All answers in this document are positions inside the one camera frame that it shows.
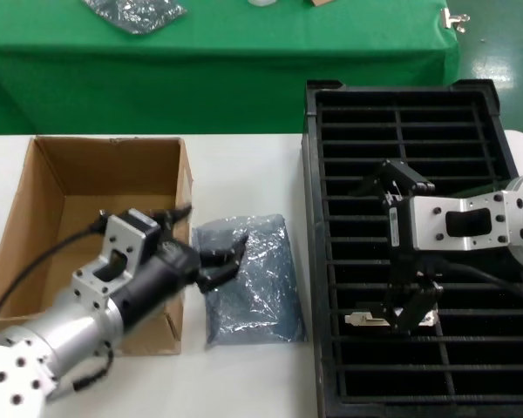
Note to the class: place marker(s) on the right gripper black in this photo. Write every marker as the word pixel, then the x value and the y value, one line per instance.
pixel 418 261

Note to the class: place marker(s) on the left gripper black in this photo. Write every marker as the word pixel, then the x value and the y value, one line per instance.
pixel 161 283

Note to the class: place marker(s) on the silver antistatic bag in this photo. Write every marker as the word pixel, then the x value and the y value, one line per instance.
pixel 266 278

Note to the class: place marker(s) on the black slotted container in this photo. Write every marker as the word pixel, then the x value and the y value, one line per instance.
pixel 314 217

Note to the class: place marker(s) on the small brown cardboard box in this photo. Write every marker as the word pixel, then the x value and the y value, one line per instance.
pixel 320 2

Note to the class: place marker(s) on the green tablecloth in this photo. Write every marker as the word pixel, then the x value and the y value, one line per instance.
pixel 244 65

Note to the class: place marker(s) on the metal binder clip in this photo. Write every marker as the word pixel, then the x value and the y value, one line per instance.
pixel 448 19

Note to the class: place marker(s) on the crumpled antistatic bag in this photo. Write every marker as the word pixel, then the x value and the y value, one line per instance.
pixel 135 13

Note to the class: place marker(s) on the white tape roll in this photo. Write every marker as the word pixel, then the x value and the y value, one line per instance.
pixel 263 2

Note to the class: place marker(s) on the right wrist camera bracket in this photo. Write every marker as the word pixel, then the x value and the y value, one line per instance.
pixel 431 226

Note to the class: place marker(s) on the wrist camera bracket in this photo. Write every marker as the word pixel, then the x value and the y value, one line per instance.
pixel 113 235
pixel 431 226

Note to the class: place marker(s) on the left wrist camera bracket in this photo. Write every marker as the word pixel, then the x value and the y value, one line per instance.
pixel 113 235

